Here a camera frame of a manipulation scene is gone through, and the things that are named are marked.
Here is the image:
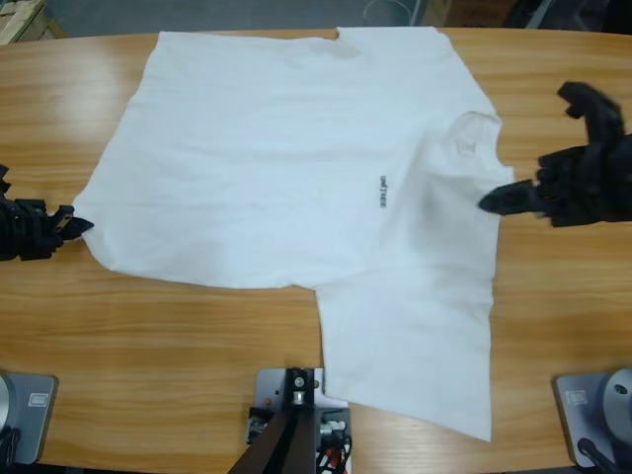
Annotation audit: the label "white t-shirt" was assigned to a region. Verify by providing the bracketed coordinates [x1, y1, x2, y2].
[72, 25, 514, 442]

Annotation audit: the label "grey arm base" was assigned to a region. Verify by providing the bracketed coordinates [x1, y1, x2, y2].
[551, 365, 632, 469]
[0, 372, 59, 465]

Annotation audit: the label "wooden pallet stack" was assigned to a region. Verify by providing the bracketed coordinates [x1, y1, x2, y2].
[0, 0, 68, 45]

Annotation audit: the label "silver cylindrical fitting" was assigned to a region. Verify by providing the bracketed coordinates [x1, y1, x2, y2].
[319, 418, 348, 439]
[245, 416, 271, 442]

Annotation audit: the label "black base cable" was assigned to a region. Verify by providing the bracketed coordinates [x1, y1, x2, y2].
[576, 437, 616, 474]
[0, 425, 22, 466]

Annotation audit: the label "white mounting block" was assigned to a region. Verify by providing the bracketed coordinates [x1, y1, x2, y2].
[254, 366, 350, 412]

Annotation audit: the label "orange and black cables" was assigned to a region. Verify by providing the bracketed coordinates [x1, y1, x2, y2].
[314, 434, 355, 474]

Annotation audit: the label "grey metal equipment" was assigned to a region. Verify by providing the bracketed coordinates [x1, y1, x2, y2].
[508, 0, 632, 34]

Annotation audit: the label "brown cardboard box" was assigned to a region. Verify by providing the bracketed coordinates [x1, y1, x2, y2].
[422, 0, 514, 29]

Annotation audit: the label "thin white cable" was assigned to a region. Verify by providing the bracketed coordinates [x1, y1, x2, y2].
[362, 0, 414, 26]

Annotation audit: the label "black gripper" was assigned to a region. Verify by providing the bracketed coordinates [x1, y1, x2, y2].
[476, 131, 632, 230]
[0, 196, 97, 264]

